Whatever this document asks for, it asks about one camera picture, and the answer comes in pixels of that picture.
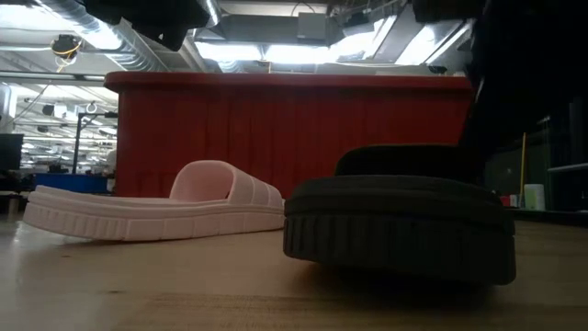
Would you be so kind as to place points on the black rubber slide sandal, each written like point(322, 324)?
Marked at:
point(395, 230)

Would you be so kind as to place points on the pink rubber slide sandal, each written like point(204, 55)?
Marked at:
point(138, 220)

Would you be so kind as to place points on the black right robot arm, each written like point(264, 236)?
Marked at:
point(528, 46)

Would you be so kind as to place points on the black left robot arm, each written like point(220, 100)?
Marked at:
point(156, 23)

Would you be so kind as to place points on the red plastic bin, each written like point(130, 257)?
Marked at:
point(298, 124)

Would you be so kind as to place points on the blue storage bin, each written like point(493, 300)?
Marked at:
point(69, 183)

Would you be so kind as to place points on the white ledge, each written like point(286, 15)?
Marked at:
point(569, 167)

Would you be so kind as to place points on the pale green container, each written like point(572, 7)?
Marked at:
point(534, 197)

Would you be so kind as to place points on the grey ceiling box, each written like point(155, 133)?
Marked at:
point(312, 25)

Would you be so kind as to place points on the black monitor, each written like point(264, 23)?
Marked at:
point(10, 151)

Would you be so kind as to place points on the white cylindrical tank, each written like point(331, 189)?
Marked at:
point(5, 108)

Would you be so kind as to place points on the large rectangular metal duct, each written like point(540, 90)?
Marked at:
point(404, 43)

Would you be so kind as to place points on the smooth round metal duct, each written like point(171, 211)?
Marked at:
point(212, 11)

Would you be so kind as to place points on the ribbed silver ventilation duct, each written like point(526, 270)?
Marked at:
point(133, 59)

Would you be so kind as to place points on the black stand frame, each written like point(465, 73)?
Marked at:
point(76, 147)

